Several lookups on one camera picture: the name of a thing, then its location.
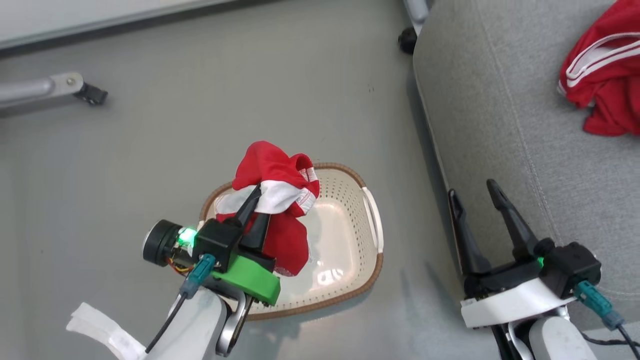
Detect curved grey metal partition leg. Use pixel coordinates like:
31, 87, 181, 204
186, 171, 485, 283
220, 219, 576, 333
402, 0, 432, 24

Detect grey metal partition rail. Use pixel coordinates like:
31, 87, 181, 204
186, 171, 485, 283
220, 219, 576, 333
0, 0, 241, 52

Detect red garment with white panels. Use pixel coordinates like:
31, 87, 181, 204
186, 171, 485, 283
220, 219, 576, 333
215, 140, 321, 278

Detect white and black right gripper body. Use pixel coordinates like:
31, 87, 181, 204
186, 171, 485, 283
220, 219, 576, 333
460, 257, 577, 329

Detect red garment with narrow stripes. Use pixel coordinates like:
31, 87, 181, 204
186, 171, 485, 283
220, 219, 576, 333
557, 0, 640, 137

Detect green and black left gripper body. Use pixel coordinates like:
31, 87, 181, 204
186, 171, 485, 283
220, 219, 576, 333
142, 220, 281, 306

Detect white fabric strap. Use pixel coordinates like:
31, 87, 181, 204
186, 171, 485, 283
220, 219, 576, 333
66, 302, 147, 360

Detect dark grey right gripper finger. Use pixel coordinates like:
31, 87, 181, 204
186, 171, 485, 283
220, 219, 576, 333
447, 189, 493, 281
486, 178, 541, 261

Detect black cable with teal plug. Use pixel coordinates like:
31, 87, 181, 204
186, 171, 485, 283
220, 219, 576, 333
144, 253, 217, 354
574, 280, 640, 360

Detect long grey metal partition leg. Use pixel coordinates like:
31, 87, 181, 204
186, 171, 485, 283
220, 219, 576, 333
0, 72, 86, 115

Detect white perforated laundry basket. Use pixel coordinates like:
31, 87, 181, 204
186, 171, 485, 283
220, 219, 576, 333
199, 161, 385, 321

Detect grey fabric sofa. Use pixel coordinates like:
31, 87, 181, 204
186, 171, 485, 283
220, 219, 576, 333
412, 0, 640, 332

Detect black caster wheel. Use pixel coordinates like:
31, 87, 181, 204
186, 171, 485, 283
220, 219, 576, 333
397, 26, 419, 55
74, 82, 109, 106

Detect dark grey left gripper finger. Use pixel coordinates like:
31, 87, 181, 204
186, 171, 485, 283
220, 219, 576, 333
242, 213, 272, 251
233, 183, 264, 229

